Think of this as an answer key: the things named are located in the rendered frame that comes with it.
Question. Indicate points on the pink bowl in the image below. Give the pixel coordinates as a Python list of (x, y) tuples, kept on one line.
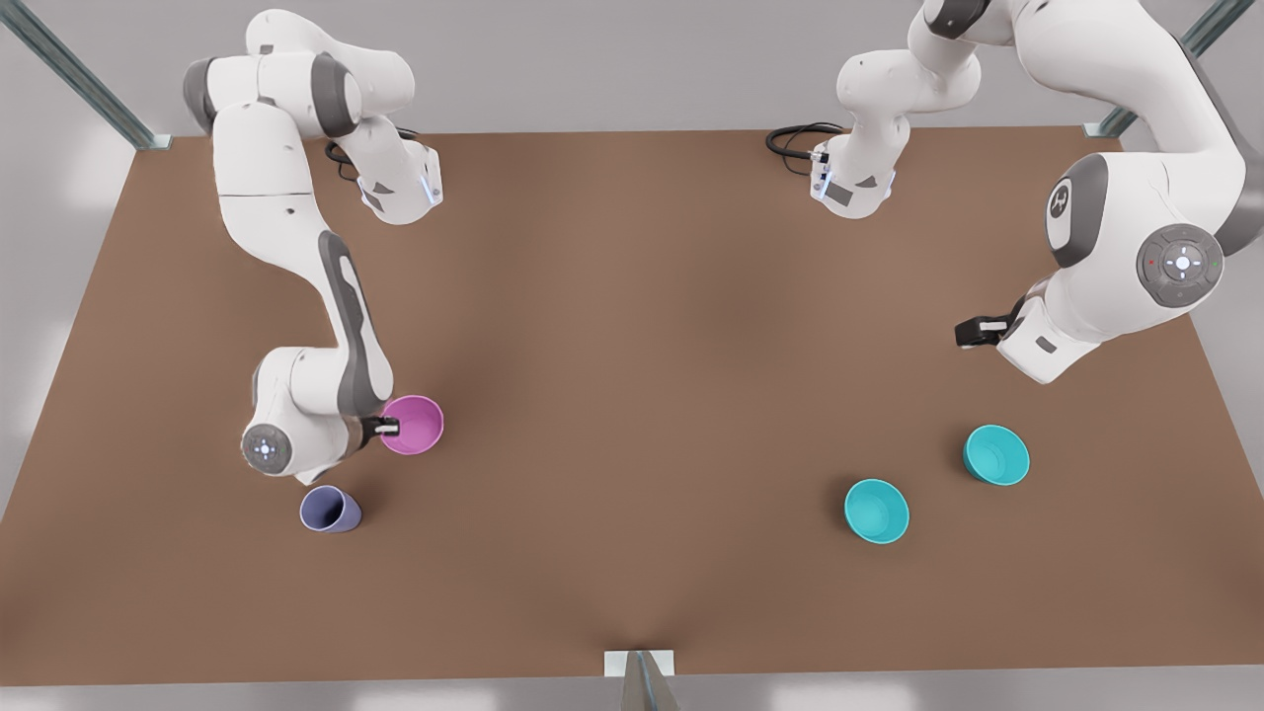
[(420, 427)]

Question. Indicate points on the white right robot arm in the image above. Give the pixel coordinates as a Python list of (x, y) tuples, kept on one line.
[(262, 168)]

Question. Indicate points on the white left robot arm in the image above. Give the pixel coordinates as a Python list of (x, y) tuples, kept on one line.
[(1136, 118)]

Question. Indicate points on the teal bowl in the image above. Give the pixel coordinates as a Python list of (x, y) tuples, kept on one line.
[(877, 512), (997, 454)]

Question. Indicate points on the purple cup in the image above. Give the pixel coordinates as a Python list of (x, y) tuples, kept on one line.
[(331, 511)]

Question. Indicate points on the silver frame post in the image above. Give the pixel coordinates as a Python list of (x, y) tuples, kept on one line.
[(79, 79), (1200, 35), (642, 681)]

